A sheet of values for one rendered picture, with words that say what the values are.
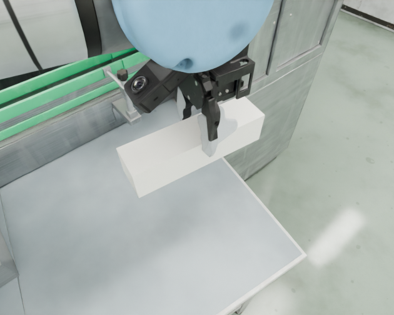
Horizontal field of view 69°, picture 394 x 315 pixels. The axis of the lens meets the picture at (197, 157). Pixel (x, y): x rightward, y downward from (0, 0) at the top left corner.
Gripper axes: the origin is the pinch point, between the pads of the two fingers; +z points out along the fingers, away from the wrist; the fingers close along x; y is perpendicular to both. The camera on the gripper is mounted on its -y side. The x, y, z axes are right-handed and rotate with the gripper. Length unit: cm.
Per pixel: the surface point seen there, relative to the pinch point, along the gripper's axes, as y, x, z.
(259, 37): 45, 35, 12
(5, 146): -34, 40, 22
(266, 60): 51, 36, 23
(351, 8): 284, 153, 103
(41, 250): -35, 14, 34
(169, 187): -0.1, 14.2, 34.1
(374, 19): 288, 126, 104
